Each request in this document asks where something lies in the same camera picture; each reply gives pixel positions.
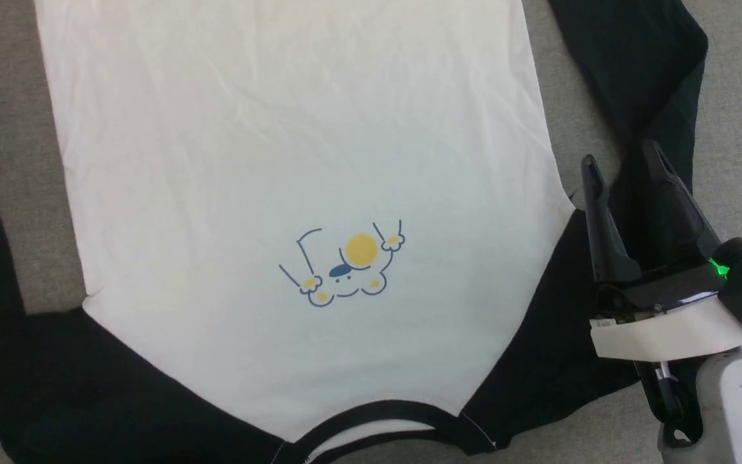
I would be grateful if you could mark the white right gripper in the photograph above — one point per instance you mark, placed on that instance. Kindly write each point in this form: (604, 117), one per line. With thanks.
(661, 332)

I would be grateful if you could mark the white black raglan shirt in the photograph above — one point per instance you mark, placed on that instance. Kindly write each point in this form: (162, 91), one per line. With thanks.
(281, 161)

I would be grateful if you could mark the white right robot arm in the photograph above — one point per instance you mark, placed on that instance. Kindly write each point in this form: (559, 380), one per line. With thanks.
(732, 412)

